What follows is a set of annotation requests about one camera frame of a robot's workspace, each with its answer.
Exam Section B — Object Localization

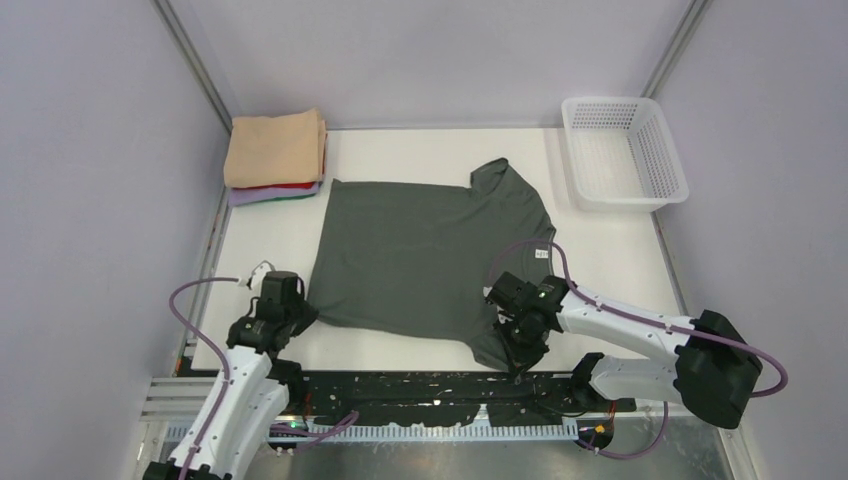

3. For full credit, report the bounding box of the folded green t-shirt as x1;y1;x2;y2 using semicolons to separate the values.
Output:
267;193;317;201

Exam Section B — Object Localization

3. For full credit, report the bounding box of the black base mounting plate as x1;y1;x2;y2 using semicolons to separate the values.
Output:
264;369;639;429

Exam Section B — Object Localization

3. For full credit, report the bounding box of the dark grey t-shirt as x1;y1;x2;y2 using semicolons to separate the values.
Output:
308;158;556;371

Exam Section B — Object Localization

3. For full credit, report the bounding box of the folded lavender t-shirt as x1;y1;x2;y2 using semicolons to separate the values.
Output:
228;183;322;207

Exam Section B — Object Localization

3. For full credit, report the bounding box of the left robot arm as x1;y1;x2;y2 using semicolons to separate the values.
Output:
143;261;318;479

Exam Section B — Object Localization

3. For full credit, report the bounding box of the white slotted cable duct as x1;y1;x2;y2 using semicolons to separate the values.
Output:
164;423;582;444

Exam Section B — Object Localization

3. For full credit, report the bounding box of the folded beige t-shirt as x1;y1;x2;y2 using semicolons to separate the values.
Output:
223;108;327;189

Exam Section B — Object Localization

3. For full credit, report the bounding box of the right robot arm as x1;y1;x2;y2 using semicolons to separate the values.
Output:
484;272;763;429

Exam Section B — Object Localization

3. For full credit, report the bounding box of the aluminium frame rail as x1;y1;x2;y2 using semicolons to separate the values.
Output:
140;370;743;423

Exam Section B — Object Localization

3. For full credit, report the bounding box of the white plastic basket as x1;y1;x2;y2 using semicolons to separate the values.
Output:
561;96;690;213

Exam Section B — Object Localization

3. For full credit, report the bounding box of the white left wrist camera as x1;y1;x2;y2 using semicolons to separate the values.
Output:
245;260;276;291

